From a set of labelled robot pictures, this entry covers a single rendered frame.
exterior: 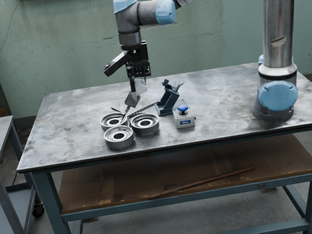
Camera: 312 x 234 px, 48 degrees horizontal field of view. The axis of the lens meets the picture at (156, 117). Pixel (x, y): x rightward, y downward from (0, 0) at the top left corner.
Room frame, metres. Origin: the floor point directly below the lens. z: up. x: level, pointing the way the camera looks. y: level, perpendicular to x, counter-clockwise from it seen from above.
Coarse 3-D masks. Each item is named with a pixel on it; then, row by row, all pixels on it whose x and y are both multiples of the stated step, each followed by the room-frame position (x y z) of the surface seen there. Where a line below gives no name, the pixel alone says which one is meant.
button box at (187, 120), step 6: (174, 114) 1.13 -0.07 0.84; (180, 114) 1.13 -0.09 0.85; (186, 114) 1.12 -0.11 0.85; (192, 114) 1.12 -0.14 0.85; (174, 120) 1.15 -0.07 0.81; (180, 120) 1.10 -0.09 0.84; (186, 120) 1.10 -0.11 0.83; (192, 120) 1.10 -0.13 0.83; (180, 126) 1.10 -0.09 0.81; (186, 126) 1.10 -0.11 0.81; (192, 126) 1.10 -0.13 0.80
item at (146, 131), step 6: (144, 114) 1.17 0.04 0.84; (150, 114) 1.17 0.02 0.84; (132, 120) 1.14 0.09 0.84; (144, 120) 1.14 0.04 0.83; (150, 120) 1.14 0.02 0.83; (156, 120) 1.13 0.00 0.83; (132, 126) 1.10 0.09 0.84; (144, 126) 1.10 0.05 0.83; (150, 126) 1.08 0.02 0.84; (156, 126) 1.09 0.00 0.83; (138, 132) 1.08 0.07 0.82; (144, 132) 1.07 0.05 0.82; (150, 132) 1.07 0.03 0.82
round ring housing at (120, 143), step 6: (120, 126) 1.11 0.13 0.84; (126, 126) 1.10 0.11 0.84; (108, 132) 1.09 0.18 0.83; (120, 132) 1.08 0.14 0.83; (132, 132) 1.05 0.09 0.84; (114, 138) 1.05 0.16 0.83; (120, 138) 1.08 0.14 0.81; (126, 138) 1.02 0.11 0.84; (132, 138) 1.04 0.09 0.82; (108, 144) 1.02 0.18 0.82; (114, 144) 1.01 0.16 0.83; (120, 144) 1.01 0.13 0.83; (126, 144) 1.01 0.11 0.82
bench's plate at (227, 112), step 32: (256, 64) 1.60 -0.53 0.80; (64, 96) 1.52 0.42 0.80; (96, 96) 1.47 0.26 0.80; (160, 96) 1.39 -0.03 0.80; (192, 96) 1.35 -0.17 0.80; (224, 96) 1.31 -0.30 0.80; (32, 128) 1.25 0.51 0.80; (64, 128) 1.22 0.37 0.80; (96, 128) 1.18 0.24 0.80; (160, 128) 1.12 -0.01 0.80; (192, 128) 1.09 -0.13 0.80; (224, 128) 1.06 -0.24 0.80; (256, 128) 1.04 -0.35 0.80; (288, 128) 1.02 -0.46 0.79; (32, 160) 1.02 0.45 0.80; (64, 160) 0.99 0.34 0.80; (96, 160) 0.99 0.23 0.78
